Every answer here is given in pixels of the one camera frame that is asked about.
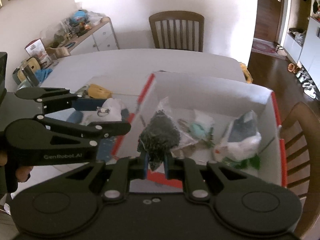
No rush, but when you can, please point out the blue cloth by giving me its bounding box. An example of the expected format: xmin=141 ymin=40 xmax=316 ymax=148
xmin=34 ymin=68 xmax=53 ymax=83

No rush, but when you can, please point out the red white leaflet stand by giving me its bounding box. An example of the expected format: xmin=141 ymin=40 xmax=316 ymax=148
xmin=25 ymin=38 xmax=52 ymax=69

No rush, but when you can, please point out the brown wooden chair near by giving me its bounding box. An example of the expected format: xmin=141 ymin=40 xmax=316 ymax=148
xmin=279 ymin=102 xmax=319 ymax=239

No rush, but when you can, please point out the yellow cardboard box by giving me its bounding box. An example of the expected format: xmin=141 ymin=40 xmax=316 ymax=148
xmin=87 ymin=84 xmax=112 ymax=99

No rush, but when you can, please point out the white drawer sideboard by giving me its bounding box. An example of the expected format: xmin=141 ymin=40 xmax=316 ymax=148
xmin=46 ymin=17 xmax=120 ymax=59

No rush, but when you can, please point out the teal small digital device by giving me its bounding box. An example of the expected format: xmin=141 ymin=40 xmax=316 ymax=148
xmin=189 ymin=122 xmax=214 ymax=140

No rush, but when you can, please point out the red white cardboard box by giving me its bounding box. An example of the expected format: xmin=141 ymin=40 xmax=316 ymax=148
xmin=111 ymin=72 xmax=287 ymax=186

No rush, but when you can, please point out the dark wooden door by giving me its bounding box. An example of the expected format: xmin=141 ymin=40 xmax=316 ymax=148
xmin=254 ymin=0 xmax=284 ymax=42

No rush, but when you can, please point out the brown wooden chair far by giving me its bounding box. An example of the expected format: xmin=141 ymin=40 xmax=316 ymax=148
xmin=149 ymin=10 xmax=204 ymax=52

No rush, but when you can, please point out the grey fluffy item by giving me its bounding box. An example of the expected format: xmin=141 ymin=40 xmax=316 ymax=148
xmin=137 ymin=97 xmax=198 ymax=172

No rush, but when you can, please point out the brown wooden chair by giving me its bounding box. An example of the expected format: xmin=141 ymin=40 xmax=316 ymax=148
xmin=149 ymin=10 xmax=204 ymax=52
xmin=279 ymin=102 xmax=319 ymax=239

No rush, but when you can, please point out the yellow toy basket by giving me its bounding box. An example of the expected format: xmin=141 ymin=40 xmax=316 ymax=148
xmin=240 ymin=62 xmax=253 ymax=83

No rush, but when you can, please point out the white green printed pouch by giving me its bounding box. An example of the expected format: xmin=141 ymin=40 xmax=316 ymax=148
xmin=213 ymin=111 xmax=261 ymax=171

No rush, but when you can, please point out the red patterned door rug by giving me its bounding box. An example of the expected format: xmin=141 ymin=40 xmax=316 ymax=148
xmin=251 ymin=38 xmax=287 ymax=60

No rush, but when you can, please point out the white wall cabinet unit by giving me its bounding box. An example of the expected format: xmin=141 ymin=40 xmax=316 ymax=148
xmin=286 ymin=0 xmax=319 ymax=86

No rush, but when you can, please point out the blue globe toy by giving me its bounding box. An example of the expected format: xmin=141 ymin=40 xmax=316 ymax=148
xmin=69 ymin=10 xmax=88 ymax=27

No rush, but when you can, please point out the person left hand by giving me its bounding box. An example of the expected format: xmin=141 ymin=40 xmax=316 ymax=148
xmin=0 ymin=152 xmax=34 ymax=183

